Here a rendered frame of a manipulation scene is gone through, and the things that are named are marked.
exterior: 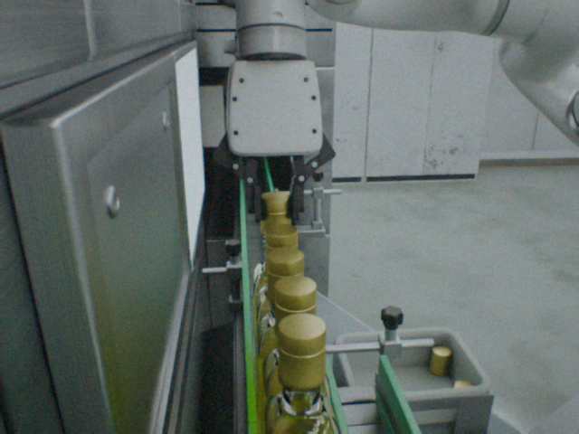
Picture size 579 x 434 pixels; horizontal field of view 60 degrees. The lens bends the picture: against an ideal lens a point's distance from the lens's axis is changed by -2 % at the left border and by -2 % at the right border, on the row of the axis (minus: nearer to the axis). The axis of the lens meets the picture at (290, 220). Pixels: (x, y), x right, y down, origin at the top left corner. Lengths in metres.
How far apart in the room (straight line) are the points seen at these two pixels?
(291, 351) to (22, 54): 0.24
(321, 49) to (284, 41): 0.87
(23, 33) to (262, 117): 0.33
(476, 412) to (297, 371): 0.55
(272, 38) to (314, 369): 0.33
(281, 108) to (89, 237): 0.31
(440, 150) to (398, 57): 0.89
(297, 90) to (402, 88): 3.85
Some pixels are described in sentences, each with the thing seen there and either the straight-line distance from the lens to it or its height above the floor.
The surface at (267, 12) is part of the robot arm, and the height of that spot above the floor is 1.37.
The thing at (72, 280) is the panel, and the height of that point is 1.24.
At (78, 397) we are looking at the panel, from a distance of 0.33.
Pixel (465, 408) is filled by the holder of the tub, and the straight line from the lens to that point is 0.87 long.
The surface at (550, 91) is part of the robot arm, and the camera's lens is 0.70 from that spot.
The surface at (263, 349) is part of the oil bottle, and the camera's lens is 0.48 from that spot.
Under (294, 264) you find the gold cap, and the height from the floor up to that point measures 1.16.
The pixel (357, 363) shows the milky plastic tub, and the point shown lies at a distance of 0.96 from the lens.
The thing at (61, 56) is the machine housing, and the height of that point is 1.34.
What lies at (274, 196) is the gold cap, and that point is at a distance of 0.56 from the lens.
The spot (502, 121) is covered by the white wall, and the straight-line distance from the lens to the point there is 5.33.
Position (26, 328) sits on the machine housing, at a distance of 0.29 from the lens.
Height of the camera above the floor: 1.36
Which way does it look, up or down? 22 degrees down
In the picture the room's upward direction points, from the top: straight up
